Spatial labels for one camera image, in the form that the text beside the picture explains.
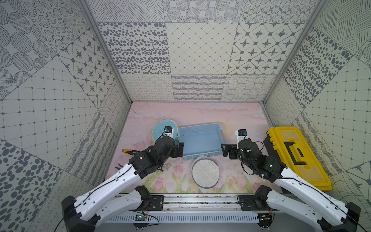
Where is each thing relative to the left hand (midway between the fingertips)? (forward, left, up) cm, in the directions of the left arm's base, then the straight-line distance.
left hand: (175, 139), depth 73 cm
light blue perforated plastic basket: (+13, -15, -22) cm, 30 cm away
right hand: (0, -29, -5) cm, 29 cm away
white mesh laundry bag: (-10, -16, -20) cm, 28 cm away
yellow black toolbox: (+3, -62, -6) cm, 62 cm away
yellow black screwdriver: (+4, +35, -21) cm, 42 cm away
